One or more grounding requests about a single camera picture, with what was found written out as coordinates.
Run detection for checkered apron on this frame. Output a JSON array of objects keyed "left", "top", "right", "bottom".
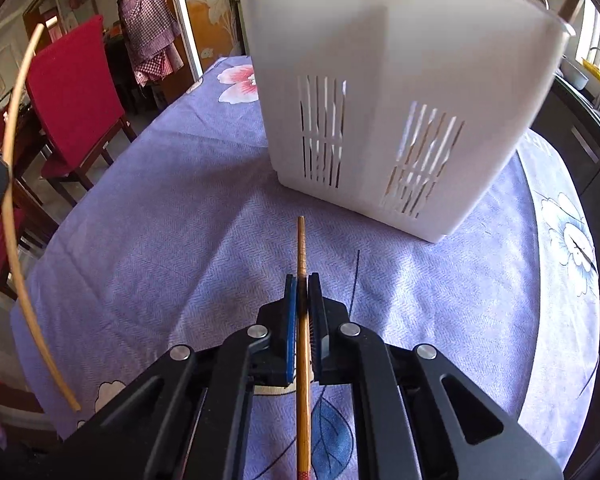
[{"left": 116, "top": 0, "right": 183, "bottom": 87}]

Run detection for wall poster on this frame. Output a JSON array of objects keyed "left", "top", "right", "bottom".
[{"left": 54, "top": 0, "right": 89, "bottom": 32}]

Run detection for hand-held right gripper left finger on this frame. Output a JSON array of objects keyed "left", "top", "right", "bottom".
[{"left": 62, "top": 274, "right": 298, "bottom": 480}]

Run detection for dark brown chopstick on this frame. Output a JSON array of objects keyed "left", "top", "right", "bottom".
[{"left": 295, "top": 216, "right": 313, "bottom": 480}]

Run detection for red cushioned wooden chair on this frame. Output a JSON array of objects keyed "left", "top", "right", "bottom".
[{"left": 25, "top": 14, "right": 138, "bottom": 208}]

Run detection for purple floral tablecloth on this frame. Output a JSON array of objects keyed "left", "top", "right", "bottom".
[{"left": 10, "top": 55, "right": 600, "bottom": 480}]

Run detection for white plastic utensil holder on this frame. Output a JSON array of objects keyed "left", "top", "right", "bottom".
[{"left": 230, "top": 0, "right": 576, "bottom": 243}]

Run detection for floral glass sliding door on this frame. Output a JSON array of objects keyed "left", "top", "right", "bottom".
[{"left": 177, "top": 0, "right": 247, "bottom": 92}]

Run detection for green kitchen cabinets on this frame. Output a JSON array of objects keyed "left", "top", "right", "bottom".
[{"left": 547, "top": 75, "right": 600, "bottom": 246}]

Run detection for metal faucet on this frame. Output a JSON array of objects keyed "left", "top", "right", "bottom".
[{"left": 587, "top": 46, "right": 600, "bottom": 107}]

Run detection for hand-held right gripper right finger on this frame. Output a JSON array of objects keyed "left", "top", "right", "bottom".
[{"left": 307, "top": 272, "right": 566, "bottom": 480}]

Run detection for light bamboo chopstick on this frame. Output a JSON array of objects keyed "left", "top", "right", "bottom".
[{"left": 0, "top": 23, "right": 82, "bottom": 412}]

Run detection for grey bowl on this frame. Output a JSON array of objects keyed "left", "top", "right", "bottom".
[{"left": 561, "top": 57, "right": 590, "bottom": 92}]

